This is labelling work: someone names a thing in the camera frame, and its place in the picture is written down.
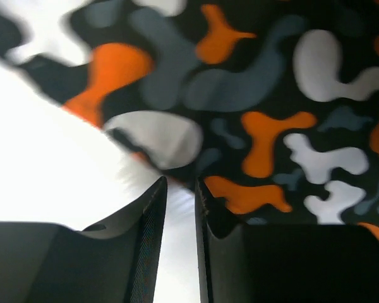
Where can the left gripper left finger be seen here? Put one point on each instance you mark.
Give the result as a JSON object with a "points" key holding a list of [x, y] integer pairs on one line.
{"points": [[113, 260]]}

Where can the orange black camouflage shorts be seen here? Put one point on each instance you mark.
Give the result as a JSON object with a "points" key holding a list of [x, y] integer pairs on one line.
{"points": [[274, 103]]}

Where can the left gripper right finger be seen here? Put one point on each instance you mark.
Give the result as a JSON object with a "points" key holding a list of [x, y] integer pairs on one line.
{"points": [[239, 262]]}

